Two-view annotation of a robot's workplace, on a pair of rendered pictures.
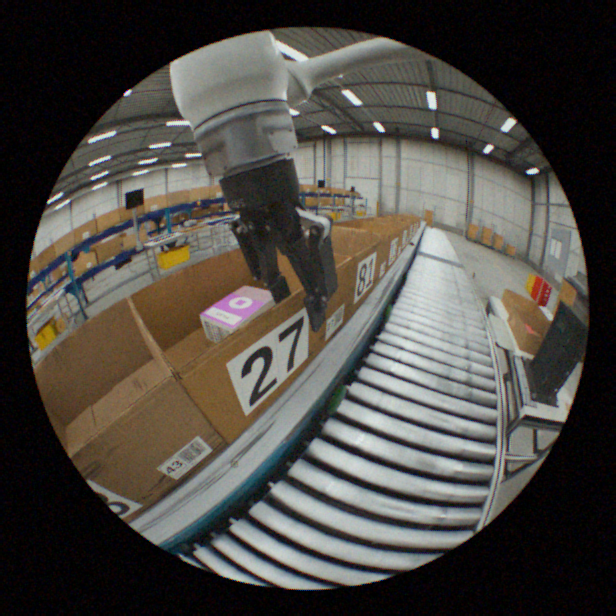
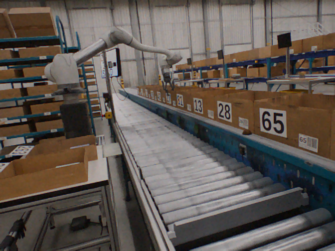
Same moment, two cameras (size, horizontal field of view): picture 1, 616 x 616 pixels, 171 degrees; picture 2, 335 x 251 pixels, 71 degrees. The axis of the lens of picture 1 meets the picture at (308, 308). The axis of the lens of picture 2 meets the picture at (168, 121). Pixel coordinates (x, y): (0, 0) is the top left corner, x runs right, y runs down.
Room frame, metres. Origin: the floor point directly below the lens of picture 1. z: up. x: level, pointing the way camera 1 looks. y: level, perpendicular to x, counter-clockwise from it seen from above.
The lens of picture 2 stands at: (1.82, -1.85, 1.22)
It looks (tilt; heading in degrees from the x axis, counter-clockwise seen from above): 11 degrees down; 131
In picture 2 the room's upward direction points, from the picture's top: 6 degrees counter-clockwise
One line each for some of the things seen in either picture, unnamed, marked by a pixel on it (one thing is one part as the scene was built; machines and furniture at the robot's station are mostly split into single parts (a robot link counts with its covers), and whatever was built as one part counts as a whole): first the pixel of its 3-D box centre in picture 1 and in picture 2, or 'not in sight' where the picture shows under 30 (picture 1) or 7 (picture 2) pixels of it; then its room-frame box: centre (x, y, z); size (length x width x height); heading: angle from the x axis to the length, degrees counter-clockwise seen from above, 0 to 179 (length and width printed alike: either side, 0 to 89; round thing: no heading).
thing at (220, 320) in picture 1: (242, 316); not in sight; (0.38, 0.15, 0.92); 0.16 x 0.11 x 0.07; 154
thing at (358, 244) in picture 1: (333, 259); (198, 99); (0.66, -0.08, 0.96); 0.39 x 0.29 x 0.17; 147
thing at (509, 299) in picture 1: (526, 311); (48, 170); (0.58, -1.41, 0.80); 0.38 x 0.28 x 0.10; 58
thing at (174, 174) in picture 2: (441, 277); (192, 172); (1.17, -0.96, 0.72); 0.52 x 0.05 x 0.05; 57
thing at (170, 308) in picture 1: (242, 310); (183, 96); (0.34, 0.13, 0.96); 0.39 x 0.29 x 0.17; 147
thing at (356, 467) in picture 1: (407, 484); (142, 124); (0.03, -0.21, 0.72); 0.52 x 0.05 x 0.05; 57
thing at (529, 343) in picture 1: (536, 334); (65, 151); (0.35, -1.20, 0.80); 0.38 x 0.28 x 0.10; 58
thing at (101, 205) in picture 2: not in sight; (103, 206); (0.52, -1.10, 0.41); 0.45 x 0.06 x 0.08; 146
